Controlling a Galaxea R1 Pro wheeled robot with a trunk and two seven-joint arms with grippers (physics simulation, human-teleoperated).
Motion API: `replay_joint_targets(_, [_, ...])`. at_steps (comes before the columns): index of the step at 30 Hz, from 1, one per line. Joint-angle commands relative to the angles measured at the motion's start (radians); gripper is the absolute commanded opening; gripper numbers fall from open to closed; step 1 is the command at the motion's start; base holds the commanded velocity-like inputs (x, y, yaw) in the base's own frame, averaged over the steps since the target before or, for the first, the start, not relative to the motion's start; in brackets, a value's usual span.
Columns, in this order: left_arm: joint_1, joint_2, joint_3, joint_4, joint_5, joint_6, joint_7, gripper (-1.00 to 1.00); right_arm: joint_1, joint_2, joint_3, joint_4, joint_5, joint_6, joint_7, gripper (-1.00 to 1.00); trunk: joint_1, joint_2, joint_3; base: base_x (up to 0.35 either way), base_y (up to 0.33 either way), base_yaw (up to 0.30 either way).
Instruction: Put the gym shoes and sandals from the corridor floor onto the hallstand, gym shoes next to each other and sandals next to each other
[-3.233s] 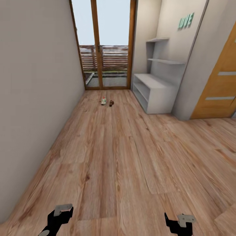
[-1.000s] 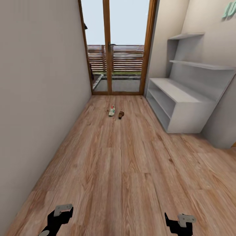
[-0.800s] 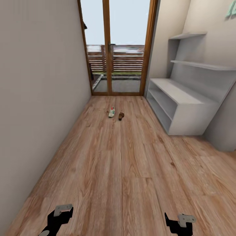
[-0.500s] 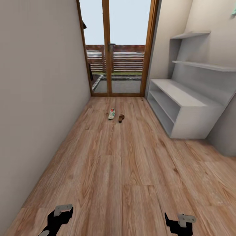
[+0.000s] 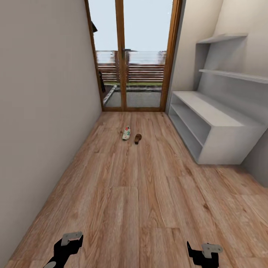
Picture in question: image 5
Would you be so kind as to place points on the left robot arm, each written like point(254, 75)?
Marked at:
point(65, 248)

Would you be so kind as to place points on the sandal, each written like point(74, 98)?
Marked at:
point(137, 138)

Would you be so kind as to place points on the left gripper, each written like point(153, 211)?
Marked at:
point(71, 248)

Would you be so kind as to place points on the door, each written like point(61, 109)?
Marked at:
point(133, 43)

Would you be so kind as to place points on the gym shoe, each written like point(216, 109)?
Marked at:
point(126, 133)

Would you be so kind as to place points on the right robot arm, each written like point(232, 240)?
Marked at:
point(208, 258)

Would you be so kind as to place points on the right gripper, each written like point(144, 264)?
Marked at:
point(199, 258)

